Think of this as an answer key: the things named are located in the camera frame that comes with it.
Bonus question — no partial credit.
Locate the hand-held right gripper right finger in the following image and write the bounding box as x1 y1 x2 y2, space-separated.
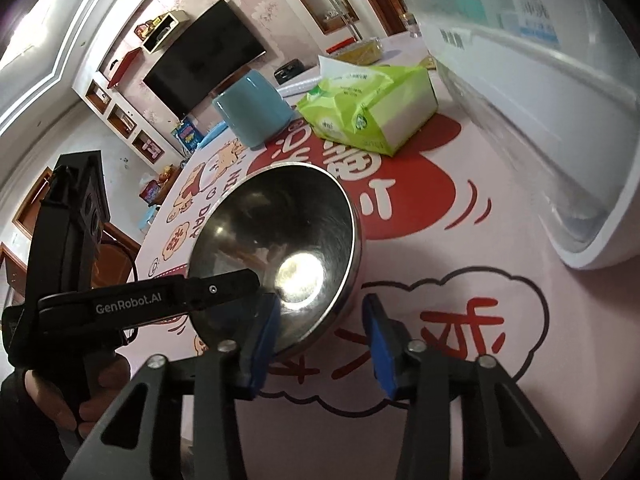
362 294 581 480

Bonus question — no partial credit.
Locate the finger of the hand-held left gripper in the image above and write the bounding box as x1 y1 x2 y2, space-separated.
183 268 261 313

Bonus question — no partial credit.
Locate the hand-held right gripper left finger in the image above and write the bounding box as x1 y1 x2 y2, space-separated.
60 292 282 480

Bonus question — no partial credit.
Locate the small steel bowl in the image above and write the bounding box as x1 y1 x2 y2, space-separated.
186 162 363 356

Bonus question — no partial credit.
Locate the person's left forearm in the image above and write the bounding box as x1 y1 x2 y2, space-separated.
0 370 76 480

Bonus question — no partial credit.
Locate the person's left hand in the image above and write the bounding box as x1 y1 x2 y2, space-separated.
24 356 134 431

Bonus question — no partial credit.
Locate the wooden television cabinet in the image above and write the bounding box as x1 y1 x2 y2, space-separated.
100 222 143 281

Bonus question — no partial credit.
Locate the printed pink tablecloth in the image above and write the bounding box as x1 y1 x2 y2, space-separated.
132 35 640 480

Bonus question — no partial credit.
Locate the blue printed sign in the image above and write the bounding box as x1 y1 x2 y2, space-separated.
171 117 203 152

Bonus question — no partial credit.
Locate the teal canister with brown lid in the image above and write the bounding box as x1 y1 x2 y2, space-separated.
212 70 296 151

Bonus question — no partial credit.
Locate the foil roll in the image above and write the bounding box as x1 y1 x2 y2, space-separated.
277 76 323 97

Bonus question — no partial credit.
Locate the black air fryer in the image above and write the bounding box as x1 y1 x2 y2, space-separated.
274 60 304 85

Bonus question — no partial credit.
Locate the black television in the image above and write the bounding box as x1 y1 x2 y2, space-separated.
144 0 267 116

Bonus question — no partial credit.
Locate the green tissue pack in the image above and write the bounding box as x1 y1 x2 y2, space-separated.
297 55 440 157

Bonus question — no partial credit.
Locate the white storage cabinet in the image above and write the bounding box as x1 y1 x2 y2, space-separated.
400 0 640 271

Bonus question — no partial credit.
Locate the red wall shelf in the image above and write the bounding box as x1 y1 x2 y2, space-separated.
105 47 146 88

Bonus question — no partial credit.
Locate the white wall shelf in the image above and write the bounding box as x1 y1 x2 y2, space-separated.
141 11 193 53

